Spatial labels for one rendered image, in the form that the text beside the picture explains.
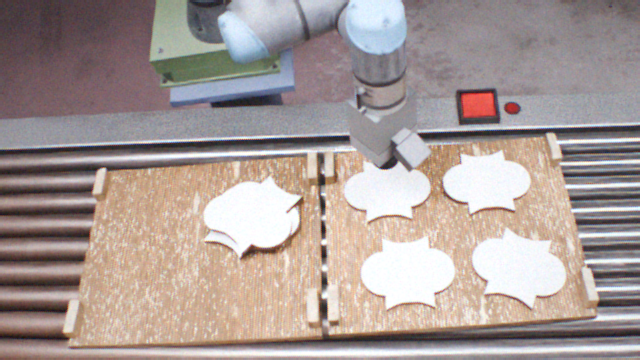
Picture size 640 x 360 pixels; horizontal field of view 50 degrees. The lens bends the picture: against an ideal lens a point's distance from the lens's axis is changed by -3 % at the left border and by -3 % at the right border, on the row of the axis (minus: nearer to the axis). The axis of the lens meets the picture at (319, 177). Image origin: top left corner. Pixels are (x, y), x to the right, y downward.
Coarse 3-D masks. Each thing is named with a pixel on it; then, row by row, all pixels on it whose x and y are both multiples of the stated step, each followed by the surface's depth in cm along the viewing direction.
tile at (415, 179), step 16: (368, 176) 122; (384, 176) 121; (400, 176) 121; (416, 176) 120; (352, 192) 120; (368, 192) 120; (384, 192) 119; (400, 192) 119; (416, 192) 119; (352, 208) 119; (368, 208) 118; (384, 208) 117; (400, 208) 117; (368, 224) 117
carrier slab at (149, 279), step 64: (128, 192) 127; (192, 192) 125; (128, 256) 119; (192, 256) 117; (256, 256) 116; (320, 256) 115; (128, 320) 112; (192, 320) 110; (256, 320) 109; (320, 320) 108
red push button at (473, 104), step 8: (464, 96) 132; (472, 96) 132; (480, 96) 132; (488, 96) 132; (464, 104) 131; (472, 104) 131; (480, 104) 131; (488, 104) 131; (464, 112) 130; (472, 112) 130; (480, 112) 130; (488, 112) 129
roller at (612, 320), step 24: (0, 312) 117; (24, 312) 117; (48, 312) 117; (600, 312) 105; (624, 312) 104; (24, 336) 116; (48, 336) 116; (360, 336) 109; (384, 336) 109; (408, 336) 108; (432, 336) 108; (456, 336) 108; (480, 336) 107; (504, 336) 107; (528, 336) 107
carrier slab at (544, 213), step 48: (480, 144) 124; (528, 144) 123; (336, 192) 122; (432, 192) 119; (528, 192) 117; (336, 240) 116; (432, 240) 114; (480, 240) 113; (576, 240) 111; (480, 288) 108; (576, 288) 106; (336, 336) 107
